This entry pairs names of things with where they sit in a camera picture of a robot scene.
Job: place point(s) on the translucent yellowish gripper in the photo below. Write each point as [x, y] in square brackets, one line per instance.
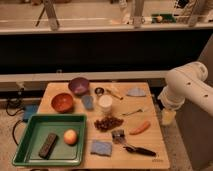
[168, 116]

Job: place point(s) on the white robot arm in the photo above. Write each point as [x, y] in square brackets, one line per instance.
[185, 82]

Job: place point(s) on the white paper cup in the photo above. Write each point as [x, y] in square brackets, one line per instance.
[105, 103]

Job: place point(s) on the blue grey small cup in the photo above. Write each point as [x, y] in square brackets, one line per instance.
[87, 101]

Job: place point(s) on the silver fork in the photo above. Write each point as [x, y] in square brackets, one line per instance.
[133, 112]

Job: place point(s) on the orange carrot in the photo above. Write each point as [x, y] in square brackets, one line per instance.
[143, 127]

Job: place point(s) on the light blue folded cloth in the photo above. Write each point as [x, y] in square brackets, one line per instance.
[136, 92]

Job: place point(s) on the wooden cutting board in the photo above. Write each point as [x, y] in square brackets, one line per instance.
[151, 139]

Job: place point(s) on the small metallic square object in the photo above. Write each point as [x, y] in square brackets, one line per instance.
[118, 136]

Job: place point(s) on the blue square sponge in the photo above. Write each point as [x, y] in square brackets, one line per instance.
[101, 148]

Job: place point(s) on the purple bowl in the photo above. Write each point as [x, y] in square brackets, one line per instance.
[79, 86]

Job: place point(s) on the yellow red apple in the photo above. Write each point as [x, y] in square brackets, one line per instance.
[70, 137]

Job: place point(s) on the orange wooden bowl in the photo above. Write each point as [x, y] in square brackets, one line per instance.
[62, 102]

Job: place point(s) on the dark rectangular sponge block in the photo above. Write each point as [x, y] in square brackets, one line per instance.
[48, 145]

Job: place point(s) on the green plastic tray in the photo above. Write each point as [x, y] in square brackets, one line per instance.
[42, 143]

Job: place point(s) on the blue box on floor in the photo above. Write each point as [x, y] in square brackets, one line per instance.
[29, 111]

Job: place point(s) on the black handled brush tool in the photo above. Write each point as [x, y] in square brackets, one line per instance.
[139, 150]

